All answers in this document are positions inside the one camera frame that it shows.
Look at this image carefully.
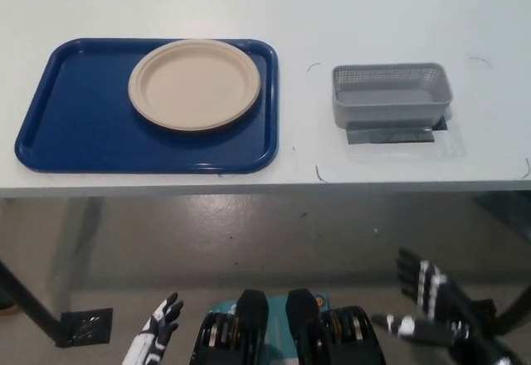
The grey perforated plastic basket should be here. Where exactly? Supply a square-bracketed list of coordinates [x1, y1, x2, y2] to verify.
[331, 62, 454, 129]

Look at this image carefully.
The black floor tape patch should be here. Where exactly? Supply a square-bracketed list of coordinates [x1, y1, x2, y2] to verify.
[56, 307, 114, 348]
[468, 298, 498, 333]

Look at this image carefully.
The black table leg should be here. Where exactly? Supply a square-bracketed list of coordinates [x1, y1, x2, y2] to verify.
[0, 259, 63, 348]
[493, 273, 531, 337]

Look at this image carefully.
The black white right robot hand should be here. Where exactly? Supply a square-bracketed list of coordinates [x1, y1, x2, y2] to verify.
[371, 246, 511, 365]

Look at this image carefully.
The beige paper plate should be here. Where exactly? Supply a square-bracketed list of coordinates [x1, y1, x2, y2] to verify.
[127, 40, 262, 133]

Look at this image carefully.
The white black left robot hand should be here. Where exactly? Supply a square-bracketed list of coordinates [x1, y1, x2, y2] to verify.
[122, 292, 185, 365]

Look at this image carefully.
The blue plastic tray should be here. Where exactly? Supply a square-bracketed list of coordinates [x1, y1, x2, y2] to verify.
[14, 37, 280, 174]

